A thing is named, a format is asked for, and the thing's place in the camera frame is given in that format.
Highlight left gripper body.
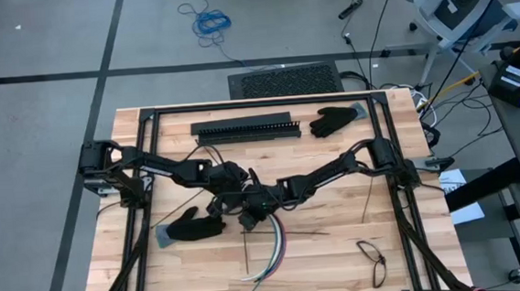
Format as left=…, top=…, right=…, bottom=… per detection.
left=205, top=159, right=252, bottom=200

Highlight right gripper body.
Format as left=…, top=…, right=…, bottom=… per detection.
left=244, top=182, right=291, bottom=216

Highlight black work glove grey cuff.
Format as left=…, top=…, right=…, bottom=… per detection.
left=307, top=102, right=370, bottom=140
left=154, top=204, right=229, bottom=250

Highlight black slotted cable raceway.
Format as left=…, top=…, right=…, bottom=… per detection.
left=193, top=120, right=303, bottom=147

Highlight green cable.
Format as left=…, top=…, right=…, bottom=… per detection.
left=245, top=217, right=286, bottom=291

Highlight black raceway cover strip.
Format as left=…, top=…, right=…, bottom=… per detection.
left=189, top=112, right=293, bottom=135

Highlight black perforated case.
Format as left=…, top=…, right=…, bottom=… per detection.
left=226, top=59, right=346, bottom=102

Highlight black eyeglasses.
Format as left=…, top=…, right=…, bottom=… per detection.
left=355, top=238, right=389, bottom=291

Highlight white paper sheet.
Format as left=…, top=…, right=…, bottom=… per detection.
left=436, top=166, right=487, bottom=227

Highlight black desk crossbar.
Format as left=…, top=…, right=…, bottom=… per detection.
left=442, top=156, right=520, bottom=214

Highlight black box with labels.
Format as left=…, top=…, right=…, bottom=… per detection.
left=485, top=59, right=520, bottom=111

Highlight black aluminium frame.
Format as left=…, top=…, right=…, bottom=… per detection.
left=76, top=84, right=472, bottom=291

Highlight black coiled floor cable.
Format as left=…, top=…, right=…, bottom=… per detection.
left=340, top=68, right=372, bottom=93

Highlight blue coiled floor cable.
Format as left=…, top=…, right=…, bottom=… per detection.
left=172, top=0, right=235, bottom=51

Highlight white floor cable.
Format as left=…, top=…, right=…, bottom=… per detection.
left=410, top=86, right=439, bottom=129

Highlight thin black hanging cable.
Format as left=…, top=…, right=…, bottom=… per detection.
left=362, top=0, right=407, bottom=89
left=414, top=0, right=520, bottom=113

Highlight yellow floor cable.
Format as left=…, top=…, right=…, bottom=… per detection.
left=419, top=70, right=483, bottom=108

